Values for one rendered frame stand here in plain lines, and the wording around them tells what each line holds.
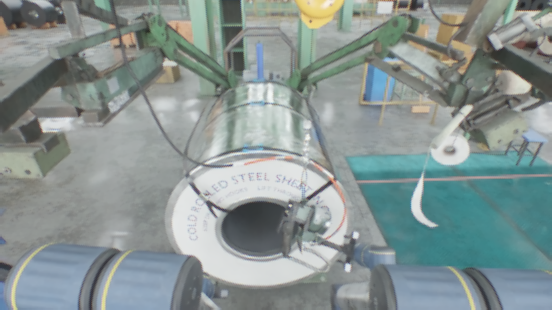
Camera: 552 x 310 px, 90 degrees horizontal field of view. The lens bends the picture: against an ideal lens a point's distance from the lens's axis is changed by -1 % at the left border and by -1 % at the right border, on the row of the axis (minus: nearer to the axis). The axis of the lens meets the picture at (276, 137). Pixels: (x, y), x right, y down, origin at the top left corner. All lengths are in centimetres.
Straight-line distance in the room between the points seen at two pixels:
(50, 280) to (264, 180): 112
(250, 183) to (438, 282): 118
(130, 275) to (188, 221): 124
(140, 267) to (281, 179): 108
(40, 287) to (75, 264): 7
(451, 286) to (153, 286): 56
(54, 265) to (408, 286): 69
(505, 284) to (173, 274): 63
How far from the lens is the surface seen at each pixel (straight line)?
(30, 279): 78
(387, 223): 322
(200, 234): 195
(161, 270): 65
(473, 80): 154
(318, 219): 164
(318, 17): 114
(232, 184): 165
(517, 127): 172
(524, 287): 74
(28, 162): 149
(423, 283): 65
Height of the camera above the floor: 215
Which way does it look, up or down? 28 degrees down
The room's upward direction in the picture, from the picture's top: straight up
